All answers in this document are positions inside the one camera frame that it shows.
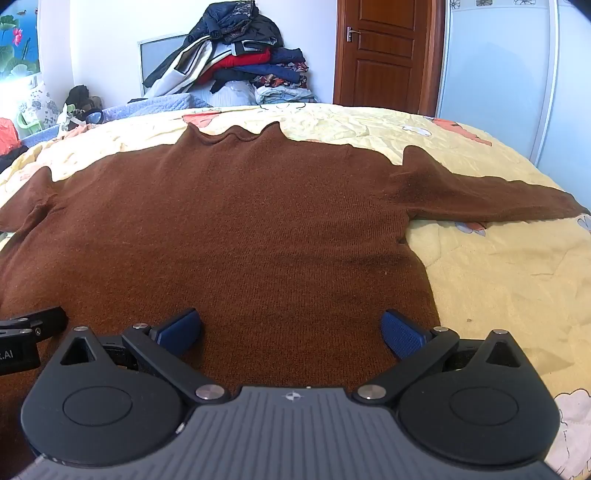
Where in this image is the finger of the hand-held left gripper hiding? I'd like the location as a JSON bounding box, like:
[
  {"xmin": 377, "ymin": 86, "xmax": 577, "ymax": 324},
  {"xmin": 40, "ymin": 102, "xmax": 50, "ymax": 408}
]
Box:
[{"xmin": 0, "ymin": 306, "xmax": 68, "ymax": 344}]

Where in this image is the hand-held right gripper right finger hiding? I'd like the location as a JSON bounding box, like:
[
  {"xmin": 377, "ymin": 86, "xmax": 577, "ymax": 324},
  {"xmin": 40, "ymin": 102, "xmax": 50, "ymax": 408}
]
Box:
[{"xmin": 353, "ymin": 309, "xmax": 523, "ymax": 407}]

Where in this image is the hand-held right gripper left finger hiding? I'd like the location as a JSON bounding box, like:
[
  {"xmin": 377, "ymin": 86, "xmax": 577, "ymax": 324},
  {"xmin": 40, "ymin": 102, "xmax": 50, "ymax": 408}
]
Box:
[{"xmin": 59, "ymin": 308, "xmax": 232, "ymax": 404}]

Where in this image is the brown knit sweater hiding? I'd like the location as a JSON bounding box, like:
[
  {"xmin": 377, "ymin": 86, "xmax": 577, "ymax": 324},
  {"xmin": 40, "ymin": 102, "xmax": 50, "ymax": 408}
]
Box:
[{"xmin": 0, "ymin": 121, "xmax": 591, "ymax": 467}]

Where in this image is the pile of assorted clothes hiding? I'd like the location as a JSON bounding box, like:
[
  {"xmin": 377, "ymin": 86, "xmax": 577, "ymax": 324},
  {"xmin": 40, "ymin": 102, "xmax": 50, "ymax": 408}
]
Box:
[{"xmin": 142, "ymin": 0, "xmax": 320, "ymax": 105}]

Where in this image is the yellow carrot print quilt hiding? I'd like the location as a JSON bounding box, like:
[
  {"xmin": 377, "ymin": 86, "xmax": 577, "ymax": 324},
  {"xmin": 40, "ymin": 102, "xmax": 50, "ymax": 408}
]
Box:
[{"xmin": 0, "ymin": 102, "xmax": 591, "ymax": 480}]

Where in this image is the dark cloth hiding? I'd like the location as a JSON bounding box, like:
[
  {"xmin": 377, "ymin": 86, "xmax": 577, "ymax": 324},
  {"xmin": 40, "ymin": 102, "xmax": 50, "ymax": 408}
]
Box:
[{"xmin": 0, "ymin": 147, "xmax": 29, "ymax": 172}]

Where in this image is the orange cloth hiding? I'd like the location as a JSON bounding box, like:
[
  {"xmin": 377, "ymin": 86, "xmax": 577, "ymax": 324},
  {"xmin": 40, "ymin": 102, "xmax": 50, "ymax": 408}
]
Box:
[{"xmin": 0, "ymin": 117, "xmax": 20, "ymax": 156}]

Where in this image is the green plastic stool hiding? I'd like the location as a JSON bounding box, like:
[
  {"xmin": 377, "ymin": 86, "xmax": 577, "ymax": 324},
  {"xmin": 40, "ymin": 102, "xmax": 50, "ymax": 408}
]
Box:
[{"xmin": 16, "ymin": 111, "xmax": 45, "ymax": 138}]

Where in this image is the white tissue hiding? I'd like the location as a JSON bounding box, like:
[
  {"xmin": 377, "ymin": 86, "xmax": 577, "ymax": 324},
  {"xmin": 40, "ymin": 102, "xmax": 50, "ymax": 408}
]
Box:
[{"xmin": 57, "ymin": 110, "xmax": 85, "ymax": 136}]

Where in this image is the floral pillow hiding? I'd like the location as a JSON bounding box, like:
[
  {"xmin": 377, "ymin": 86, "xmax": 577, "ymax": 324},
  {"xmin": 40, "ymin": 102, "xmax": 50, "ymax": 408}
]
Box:
[{"xmin": 17, "ymin": 82, "xmax": 62, "ymax": 136}]

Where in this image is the black bag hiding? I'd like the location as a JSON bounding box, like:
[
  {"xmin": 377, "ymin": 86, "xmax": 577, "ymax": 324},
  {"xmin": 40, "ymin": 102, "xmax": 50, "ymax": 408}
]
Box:
[{"xmin": 62, "ymin": 84, "xmax": 105, "ymax": 126}]

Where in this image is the blue quilted blanket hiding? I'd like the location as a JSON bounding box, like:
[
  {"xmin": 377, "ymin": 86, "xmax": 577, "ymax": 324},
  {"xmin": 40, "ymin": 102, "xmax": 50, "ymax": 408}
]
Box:
[{"xmin": 22, "ymin": 91, "xmax": 219, "ymax": 149}]

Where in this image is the grey framed panel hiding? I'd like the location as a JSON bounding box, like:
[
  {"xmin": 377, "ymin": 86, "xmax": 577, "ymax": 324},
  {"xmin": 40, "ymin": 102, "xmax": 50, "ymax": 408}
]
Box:
[{"xmin": 137, "ymin": 32, "xmax": 191, "ymax": 96}]

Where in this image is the brown wooden door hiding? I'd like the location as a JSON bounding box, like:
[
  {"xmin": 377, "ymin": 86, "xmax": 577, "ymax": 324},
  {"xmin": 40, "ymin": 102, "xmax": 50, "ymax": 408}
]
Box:
[{"xmin": 333, "ymin": 0, "xmax": 447, "ymax": 117}]

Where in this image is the lotus wall poster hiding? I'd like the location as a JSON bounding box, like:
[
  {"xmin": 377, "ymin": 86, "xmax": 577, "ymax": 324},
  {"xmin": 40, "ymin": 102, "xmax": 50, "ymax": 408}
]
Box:
[{"xmin": 0, "ymin": 0, "xmax": 43, "ymax": 83}]

